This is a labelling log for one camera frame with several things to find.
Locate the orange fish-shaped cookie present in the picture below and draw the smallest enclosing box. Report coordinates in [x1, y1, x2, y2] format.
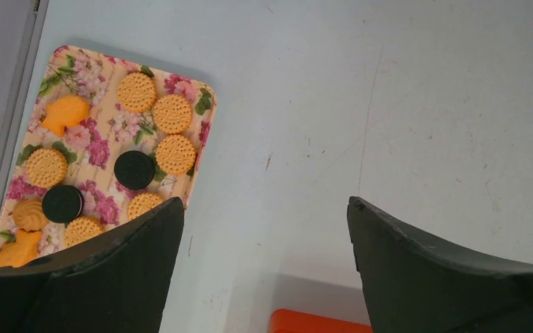
[40, 95, 90, 137]
[0, 229, 42, 267]

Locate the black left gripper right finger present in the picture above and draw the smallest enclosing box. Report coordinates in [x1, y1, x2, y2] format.
[347, 196, 533, 332]

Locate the floral pink serving tray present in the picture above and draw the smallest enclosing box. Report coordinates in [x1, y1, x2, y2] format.
[0, 45, 217, 250]

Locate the orange box lid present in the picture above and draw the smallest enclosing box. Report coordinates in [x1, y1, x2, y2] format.
[268, 309, 373, 333]

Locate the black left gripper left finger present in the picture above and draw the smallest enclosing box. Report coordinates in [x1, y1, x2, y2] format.
[0, 198, 185, 332]

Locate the round tan biscuit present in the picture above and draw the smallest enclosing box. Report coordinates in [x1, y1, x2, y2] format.
[117, 72, 157, 113]
[155, 134, 196, 176]
[127, 192, 164, 221]
[64, 216, 105, 248]
[25, 148, 67, 188]
[152, 94, 193, 135]

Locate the swirl butter cookie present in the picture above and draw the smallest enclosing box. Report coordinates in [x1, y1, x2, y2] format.
[12, 197, 49, 232]

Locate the black sandwich cookie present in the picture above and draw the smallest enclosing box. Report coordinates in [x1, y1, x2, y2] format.
[42, 185, 84, 224]
[114, 151, 155, 190]

